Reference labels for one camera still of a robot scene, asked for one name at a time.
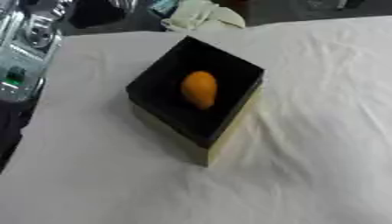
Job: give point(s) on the cardboard box with black inside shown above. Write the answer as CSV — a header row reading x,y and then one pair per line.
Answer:
x,y
168,73

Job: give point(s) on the orange toy mango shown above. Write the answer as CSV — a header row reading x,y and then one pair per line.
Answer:
x,y
199,89

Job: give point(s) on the pale cream cloth bundle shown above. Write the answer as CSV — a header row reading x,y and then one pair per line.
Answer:
x,y
204,16

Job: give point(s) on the black bag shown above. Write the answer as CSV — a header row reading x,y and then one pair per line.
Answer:
x,y
99,13

